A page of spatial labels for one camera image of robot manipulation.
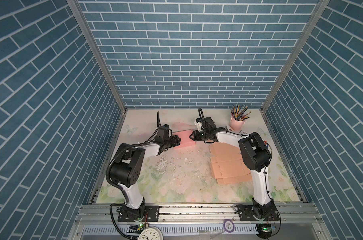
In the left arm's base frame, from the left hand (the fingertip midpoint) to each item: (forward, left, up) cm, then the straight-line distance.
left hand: (178, 140), depth 97 cm
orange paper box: (-17, -30, -2) cm, 35 cm away
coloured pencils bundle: (+18, -42, +7) cm, 46 cm away
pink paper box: (+3, -4, +1) cm, 5 cm away
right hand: (+3, -8, 0) cm, 8 cm away
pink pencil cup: (+11, -41, +1) cm, 42 cm away
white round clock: (-49, +11, 0) cm, 50 cm away
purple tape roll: (-47, -23, -4) cm, 52 cm away
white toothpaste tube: (-23, -33, +29) cm, 50 cm away
